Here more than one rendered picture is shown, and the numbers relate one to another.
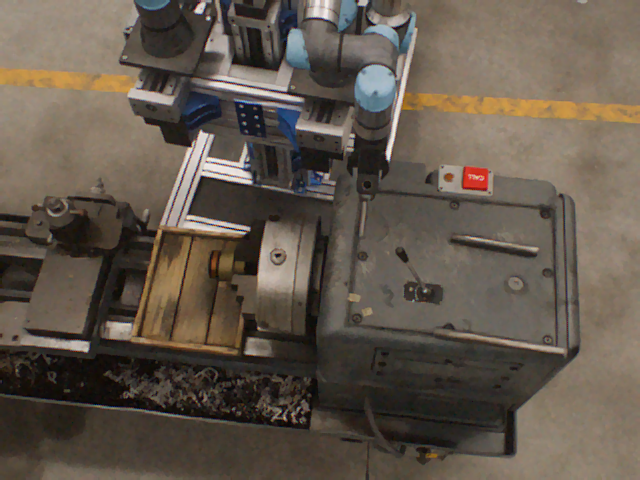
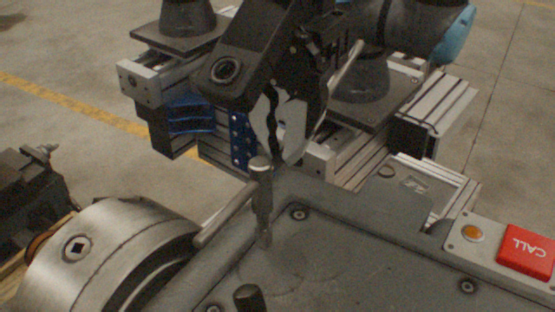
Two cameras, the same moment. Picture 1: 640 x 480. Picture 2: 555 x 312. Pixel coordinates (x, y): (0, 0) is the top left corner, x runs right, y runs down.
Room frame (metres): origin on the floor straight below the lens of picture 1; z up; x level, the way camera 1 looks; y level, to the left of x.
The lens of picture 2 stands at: (0.47, -0.26, 1.66)
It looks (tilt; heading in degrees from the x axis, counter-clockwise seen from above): 39 degrees down; 25
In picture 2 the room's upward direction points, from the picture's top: straight up
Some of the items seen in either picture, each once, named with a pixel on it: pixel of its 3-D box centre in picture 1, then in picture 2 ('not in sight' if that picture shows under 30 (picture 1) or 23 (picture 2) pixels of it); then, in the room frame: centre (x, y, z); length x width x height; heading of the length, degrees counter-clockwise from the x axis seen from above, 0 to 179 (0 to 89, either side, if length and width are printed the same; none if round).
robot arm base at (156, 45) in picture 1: (163, 25); (186, 8); (1.43, 0.46, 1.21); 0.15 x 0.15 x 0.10
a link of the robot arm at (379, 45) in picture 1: (370, 55); not in sight; (0.94, -0.09, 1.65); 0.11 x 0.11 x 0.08; 82
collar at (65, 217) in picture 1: (59, 210); not in sight; (0.88, 0.69, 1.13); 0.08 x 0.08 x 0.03
